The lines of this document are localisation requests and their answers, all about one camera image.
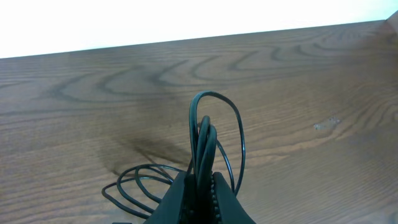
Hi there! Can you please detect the black usb cable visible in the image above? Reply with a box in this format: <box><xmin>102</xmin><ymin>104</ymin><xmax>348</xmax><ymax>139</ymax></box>
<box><xmin>101</xmin><ymin>90</ymin><xmax>246</xmax><ymax>220</ymax></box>

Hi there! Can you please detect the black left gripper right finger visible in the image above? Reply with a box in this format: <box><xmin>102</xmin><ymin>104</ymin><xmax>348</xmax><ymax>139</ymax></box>
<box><xmin>211</xmin><ymin>172</ymin><xmax>255</xmax><ymax>224</ymax></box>

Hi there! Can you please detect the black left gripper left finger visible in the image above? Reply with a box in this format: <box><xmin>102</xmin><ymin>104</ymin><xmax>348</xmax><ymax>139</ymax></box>
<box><xmin>144</xmin><ymin>172</ymin><xmax>186</xmax><ymax>224</ymax></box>

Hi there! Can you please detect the clear tape piece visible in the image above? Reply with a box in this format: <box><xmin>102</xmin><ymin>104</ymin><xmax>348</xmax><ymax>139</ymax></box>
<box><xmin>313</xmin><ymin>116</ymin><xmax>341</xmax><ymax>130</ymax></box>

